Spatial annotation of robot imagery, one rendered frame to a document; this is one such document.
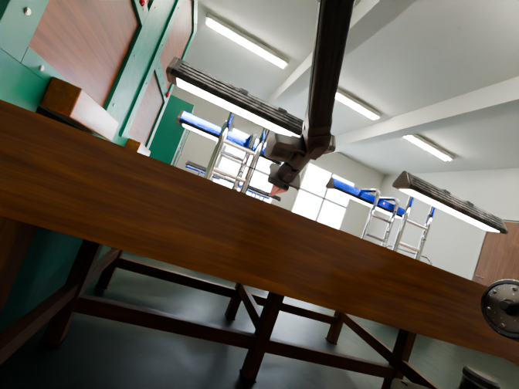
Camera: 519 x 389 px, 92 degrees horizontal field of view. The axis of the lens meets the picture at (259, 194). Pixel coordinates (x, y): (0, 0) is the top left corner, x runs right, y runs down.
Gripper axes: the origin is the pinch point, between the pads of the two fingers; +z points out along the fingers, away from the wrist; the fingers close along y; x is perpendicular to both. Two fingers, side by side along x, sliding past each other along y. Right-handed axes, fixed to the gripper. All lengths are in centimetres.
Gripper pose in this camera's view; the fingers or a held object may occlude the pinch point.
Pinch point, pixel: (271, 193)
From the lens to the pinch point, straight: 82.1
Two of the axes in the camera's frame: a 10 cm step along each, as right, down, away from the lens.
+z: -4.3, 5.9, 6.9
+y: -9.0, -3.5, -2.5
